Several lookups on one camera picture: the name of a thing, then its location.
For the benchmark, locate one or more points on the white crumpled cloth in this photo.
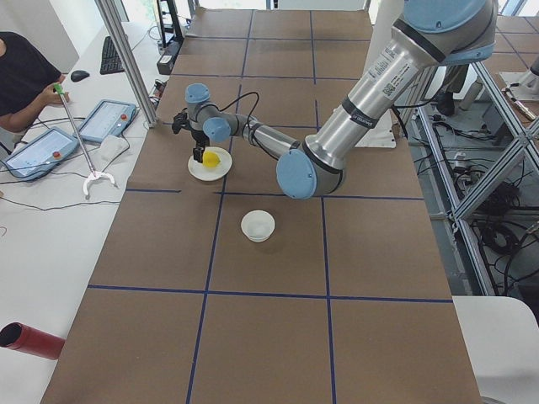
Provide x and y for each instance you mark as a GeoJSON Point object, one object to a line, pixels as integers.
{"type": "Point", "coordinates": [111, 147]}

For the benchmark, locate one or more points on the yellow lemon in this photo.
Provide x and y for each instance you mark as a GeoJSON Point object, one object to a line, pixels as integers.
{"type": "Point", "coordinates": [210, 159]}

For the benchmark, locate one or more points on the blue teach pendant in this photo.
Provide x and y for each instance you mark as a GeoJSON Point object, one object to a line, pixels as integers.
{"type": "Point", "coordinates": [108, 118]}
{"type": "Point", "coordinates": [41, 155]}

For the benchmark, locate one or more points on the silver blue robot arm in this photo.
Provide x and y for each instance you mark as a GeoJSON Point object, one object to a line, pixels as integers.
{"type": "Point", "coordinates": [425, 34]}

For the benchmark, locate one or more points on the white round plate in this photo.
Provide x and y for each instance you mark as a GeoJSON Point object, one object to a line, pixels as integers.
{"type": "Point", "coordinates": [197, 170]}

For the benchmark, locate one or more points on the red cylinder tube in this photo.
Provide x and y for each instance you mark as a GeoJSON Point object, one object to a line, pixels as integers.
{"type": "Point", "coordinates": [25, 339]}

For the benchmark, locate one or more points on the near blue teach pendant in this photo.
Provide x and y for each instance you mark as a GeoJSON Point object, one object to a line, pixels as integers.
{"type": "Point", "coordinates": [41, 155]}

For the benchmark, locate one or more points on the black computer mouse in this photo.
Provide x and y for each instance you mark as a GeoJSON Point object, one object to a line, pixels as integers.
{"type": "Point", "coordinates": [79, 75]}

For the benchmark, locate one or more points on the person in black shirt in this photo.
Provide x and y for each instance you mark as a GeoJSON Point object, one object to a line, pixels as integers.
{"type": "Point", "coordinates": [28, 82]}

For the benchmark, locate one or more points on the aluminium frame post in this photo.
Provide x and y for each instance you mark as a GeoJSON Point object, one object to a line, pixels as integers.
{"type": "Point", "coordinates": [112, 22]}

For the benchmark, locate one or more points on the far blue teach pendant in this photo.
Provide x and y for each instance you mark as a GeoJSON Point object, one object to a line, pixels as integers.
{"type": "Point", "coordinates": [108, 118]}

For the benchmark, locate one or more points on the grabber reacher tool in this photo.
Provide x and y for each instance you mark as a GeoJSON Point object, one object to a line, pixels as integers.
{"type": "Point", "coordinates": [94, 174]}

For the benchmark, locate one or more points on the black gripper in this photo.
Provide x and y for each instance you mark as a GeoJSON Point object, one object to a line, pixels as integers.
{"type": "Point", "coordinates": [198, 136]}

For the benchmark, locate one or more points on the black keyboard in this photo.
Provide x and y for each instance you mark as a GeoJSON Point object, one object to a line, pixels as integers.
{"type": "Point", "coordinates": [110, 59]}

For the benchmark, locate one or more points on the white bowl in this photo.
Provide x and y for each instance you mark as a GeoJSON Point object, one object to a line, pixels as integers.
{"type": "Point", "coordinates": [258, 225]}

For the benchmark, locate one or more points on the black box device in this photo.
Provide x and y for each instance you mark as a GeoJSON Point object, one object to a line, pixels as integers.
{"type": "Point", "coordinates": [167, 60]}

